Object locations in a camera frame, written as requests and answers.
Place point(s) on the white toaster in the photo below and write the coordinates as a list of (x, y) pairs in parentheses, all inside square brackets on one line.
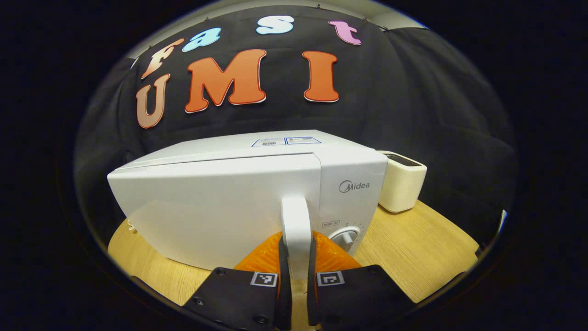
[(402, 184)]

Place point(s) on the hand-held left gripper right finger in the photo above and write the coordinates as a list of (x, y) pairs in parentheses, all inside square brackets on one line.
[(312, 299)]

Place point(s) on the white microwave oven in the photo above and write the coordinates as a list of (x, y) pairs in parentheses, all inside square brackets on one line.
[(206, 197)]

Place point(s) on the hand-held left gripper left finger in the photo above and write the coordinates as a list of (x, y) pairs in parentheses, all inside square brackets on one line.
[(284, 299)]

